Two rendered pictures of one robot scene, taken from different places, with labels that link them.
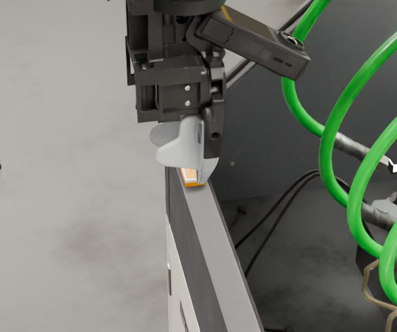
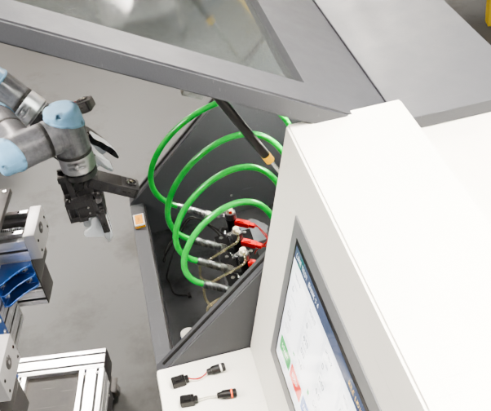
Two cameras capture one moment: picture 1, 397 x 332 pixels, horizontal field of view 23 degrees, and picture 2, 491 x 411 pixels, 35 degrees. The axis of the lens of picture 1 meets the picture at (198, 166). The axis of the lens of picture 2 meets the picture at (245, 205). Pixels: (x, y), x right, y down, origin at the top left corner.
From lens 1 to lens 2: 0.94 m
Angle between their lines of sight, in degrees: 5
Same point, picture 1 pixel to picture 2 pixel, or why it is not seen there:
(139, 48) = (67, 193)
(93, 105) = (139, 152)
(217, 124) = (103, 220)
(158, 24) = (70, 185)
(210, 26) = (91, 183)
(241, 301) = (153, 285)
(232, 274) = (152, 272)
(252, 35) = (110, 184)
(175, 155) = (92, 232)
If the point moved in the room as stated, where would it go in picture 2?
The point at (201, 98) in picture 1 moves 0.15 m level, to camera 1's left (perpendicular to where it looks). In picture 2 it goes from (95, 210) to (28, 218)
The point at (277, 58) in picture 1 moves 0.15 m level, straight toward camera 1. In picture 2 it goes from (124, 191) to (109, 237)
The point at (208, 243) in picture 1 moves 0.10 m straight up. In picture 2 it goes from (142, 258) to (134, 230)
